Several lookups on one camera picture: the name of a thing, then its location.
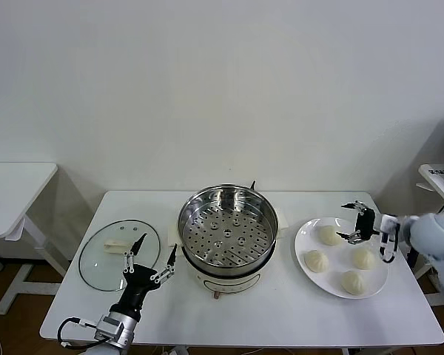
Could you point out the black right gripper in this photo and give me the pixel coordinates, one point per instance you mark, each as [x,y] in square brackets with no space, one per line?
[365,223]

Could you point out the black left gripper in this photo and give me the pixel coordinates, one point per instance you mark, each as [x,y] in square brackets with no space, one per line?
[137,281]

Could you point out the white steamed baozi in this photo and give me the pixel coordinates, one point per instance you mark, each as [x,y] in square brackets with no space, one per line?
[353,283]
[363,258]
[329,236]
[316,261]

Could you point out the round glass pot lid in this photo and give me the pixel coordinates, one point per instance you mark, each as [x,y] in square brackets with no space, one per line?
[103,270]

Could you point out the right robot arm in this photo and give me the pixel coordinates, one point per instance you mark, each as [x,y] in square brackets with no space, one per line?
[433,233]

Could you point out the perforated steel steamer basket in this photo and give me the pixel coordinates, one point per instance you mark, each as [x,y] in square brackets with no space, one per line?
[225,222]

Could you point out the white round plate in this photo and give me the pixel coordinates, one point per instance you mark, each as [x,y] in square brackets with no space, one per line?
[307,236]

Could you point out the white electric cooking pot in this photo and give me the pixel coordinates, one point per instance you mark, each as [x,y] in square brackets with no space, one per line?
[225,281]

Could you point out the white side table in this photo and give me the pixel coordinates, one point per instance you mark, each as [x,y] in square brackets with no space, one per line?
[15,192]

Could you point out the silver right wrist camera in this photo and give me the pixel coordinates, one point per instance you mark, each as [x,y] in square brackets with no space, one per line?
[386,223]

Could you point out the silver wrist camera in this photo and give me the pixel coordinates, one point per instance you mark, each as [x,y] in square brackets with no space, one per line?
[386,223]
[105,331]

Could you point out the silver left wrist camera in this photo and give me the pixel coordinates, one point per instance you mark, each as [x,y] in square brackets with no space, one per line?
[105,331]

